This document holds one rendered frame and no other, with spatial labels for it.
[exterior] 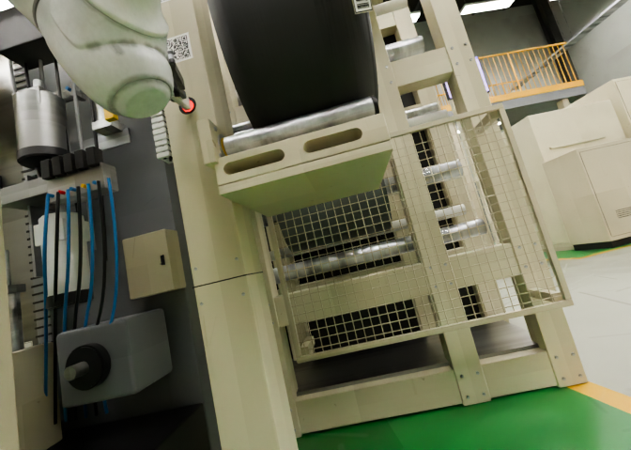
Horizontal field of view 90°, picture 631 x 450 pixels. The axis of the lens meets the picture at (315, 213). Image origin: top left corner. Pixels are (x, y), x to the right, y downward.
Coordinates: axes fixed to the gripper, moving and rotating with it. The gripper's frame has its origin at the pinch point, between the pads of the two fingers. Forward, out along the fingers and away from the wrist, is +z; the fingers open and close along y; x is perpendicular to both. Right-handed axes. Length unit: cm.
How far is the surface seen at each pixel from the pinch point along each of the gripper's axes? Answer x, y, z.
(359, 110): 17.0, -39.3, -3.9
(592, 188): 33, -327, 350
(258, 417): 74, -3, 3
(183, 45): -16.3, -1.8, 3.6
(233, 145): 16.9, -11.7, -4.0
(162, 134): 5.3, 8.2, 4.6
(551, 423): 106, -75, 42
